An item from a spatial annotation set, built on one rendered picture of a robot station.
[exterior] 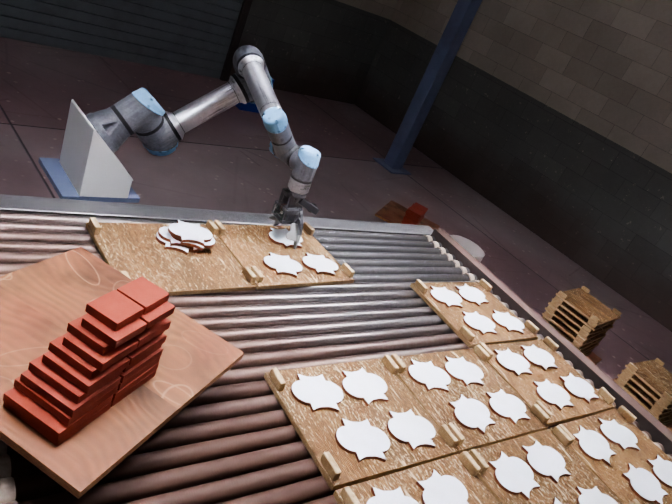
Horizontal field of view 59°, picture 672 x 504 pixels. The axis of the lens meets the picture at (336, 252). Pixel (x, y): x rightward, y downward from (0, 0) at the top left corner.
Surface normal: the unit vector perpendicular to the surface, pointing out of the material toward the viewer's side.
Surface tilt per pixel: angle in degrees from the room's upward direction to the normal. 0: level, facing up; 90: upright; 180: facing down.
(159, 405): 0
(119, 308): 0
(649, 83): 90
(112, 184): 90
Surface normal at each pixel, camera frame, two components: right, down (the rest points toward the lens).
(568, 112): -0.73, 0.04
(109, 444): 0.37, -0.82
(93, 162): 0.56, 0.57
